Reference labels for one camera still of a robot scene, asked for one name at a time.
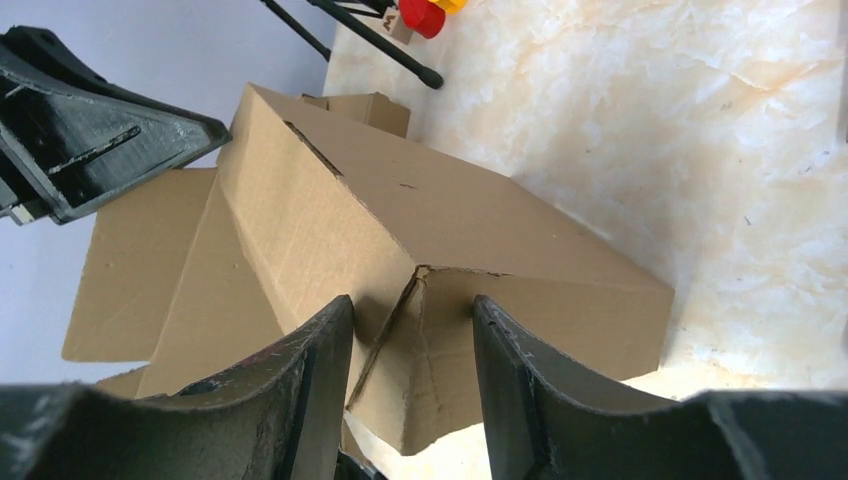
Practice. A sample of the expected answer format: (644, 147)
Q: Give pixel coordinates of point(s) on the yellow round toy block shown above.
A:
(450, 6)

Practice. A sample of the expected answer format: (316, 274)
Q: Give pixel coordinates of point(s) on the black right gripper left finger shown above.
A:
(276, 414)

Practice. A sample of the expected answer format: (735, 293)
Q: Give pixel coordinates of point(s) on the large cardboard box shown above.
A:
(201, 267)

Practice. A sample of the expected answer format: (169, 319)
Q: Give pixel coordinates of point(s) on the small wooden letter cube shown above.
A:
(394, 27)

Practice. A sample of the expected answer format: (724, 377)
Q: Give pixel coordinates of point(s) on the black camera tripod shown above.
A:
(345, 17)

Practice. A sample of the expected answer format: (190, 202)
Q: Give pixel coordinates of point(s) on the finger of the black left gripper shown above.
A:
(72, 142)

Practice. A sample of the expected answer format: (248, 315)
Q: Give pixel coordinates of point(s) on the folded cardboard box at left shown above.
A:
(374, 109)

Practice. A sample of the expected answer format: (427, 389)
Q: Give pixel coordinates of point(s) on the red round toy block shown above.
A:
(422, 16)

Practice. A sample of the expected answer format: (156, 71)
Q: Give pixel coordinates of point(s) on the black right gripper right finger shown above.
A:
(547, 416)

